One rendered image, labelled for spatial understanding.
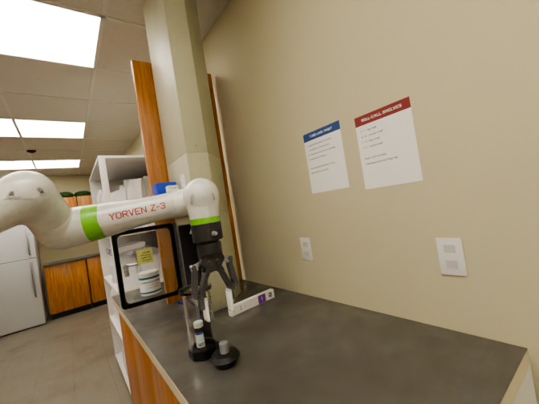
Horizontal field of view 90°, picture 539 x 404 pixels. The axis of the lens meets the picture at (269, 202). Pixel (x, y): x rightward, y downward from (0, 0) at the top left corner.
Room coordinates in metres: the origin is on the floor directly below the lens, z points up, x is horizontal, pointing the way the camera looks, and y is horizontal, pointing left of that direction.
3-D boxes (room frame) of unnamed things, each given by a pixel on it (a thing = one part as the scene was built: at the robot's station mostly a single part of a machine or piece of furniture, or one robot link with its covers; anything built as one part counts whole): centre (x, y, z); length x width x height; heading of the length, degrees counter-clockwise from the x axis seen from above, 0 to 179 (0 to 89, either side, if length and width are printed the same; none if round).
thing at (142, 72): (1.69, 0.46, 1.64); 0.49 x 0.03 x 1.40; 127
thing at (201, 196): (0.85, 0.21, 1.45); 0.13 x 0.11 x 0.14; 17
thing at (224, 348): (0.84, 0.21, 0.97); 0.09 x 0.09 x 0.07
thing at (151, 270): (1.45, 0.69, 1.19); 0.30 x 0.01 x 0.40; 120
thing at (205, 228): (0.84, 0.20, 1.35); 0.12 x 0.09 x 0.06; 37
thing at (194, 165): (1.49, 0.35, 1.33); 0.32 x 0.25 x 0.77; 37
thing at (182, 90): (1.49, 0.35, 2.18); 0.32 x 0.25 x 0.93; 37
